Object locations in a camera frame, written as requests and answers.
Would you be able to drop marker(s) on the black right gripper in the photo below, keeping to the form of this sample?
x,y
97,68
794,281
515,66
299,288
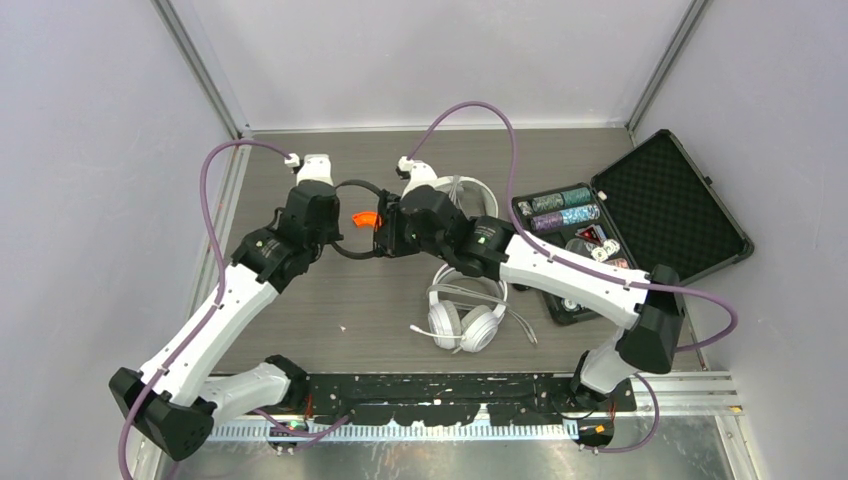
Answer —
x,y
389,234

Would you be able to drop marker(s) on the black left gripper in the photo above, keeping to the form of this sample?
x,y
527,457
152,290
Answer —
x,y
334,233

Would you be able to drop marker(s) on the black on-ear headphones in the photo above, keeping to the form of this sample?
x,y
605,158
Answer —
x,y
374,252

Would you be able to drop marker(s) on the large white grey headphones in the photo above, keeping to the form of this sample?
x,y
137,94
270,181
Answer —
x,y
469,194

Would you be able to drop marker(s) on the small white headphones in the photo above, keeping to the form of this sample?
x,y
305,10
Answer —
x,y
464,312

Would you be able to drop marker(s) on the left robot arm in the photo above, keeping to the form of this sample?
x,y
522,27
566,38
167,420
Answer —
x,y
171,399

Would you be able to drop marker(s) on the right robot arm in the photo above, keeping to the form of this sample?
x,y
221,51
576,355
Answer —
x,y
646,307

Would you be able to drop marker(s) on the orange curved plastic piece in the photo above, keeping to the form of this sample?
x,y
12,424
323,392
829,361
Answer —
x,y
367,219

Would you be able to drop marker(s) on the purple poker chip row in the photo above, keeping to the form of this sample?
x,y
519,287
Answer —
x,y
547,221

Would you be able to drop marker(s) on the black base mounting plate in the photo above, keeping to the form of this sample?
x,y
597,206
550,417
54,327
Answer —
x,y
509,399

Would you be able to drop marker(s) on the white five poker chip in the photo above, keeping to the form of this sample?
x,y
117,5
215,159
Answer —
x,y
570,305

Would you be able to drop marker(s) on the blue poker chip row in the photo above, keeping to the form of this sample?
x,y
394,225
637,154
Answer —
x,y
580,214

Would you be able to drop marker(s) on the red black triangular button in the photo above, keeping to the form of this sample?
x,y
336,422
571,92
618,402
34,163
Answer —
x,y
592,233

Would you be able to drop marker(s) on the white ten poker chip stack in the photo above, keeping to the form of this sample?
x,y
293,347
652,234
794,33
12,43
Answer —
x,y
606,250

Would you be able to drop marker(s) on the black poker chip case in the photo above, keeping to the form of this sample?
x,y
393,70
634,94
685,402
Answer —
x,y
657,204

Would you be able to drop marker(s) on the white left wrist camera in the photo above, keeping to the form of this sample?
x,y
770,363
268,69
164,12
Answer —
x,y
310,168

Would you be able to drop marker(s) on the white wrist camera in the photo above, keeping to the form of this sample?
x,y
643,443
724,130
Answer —
x,y
310,168
416,173

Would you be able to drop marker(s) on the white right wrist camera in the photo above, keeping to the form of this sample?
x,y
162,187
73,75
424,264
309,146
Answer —
x,y
416,173

